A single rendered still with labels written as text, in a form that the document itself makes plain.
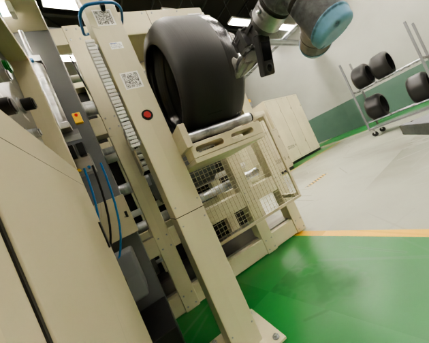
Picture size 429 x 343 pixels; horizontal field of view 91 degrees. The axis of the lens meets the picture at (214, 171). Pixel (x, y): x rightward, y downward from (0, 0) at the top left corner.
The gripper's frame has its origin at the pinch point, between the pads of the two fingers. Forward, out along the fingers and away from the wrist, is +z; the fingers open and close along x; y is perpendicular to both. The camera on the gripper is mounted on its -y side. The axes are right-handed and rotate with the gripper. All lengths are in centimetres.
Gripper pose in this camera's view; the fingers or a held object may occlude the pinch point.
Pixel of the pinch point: (239, 77)
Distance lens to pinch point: 85.9
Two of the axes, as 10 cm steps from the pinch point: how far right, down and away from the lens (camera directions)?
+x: -8.4, 3.7, -4.0
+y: -4.5, -8.8, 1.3
